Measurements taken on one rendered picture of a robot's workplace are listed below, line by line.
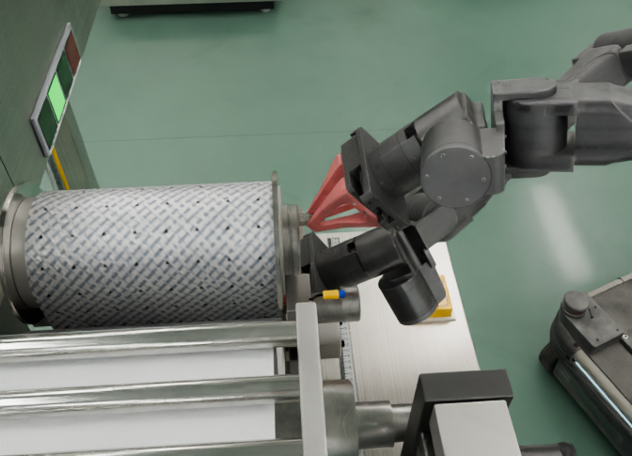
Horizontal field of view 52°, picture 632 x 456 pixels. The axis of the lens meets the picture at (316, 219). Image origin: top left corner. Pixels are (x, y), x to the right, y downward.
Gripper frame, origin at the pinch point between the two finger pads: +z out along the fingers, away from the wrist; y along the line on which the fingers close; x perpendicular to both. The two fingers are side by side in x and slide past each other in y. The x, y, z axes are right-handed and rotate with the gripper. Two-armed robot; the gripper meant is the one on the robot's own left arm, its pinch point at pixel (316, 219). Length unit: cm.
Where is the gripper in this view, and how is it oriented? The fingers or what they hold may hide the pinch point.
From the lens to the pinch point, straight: 68.5
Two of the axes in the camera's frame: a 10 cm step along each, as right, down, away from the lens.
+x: -6.6, -4.9, -5.7
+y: -0.6, -7.2, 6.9
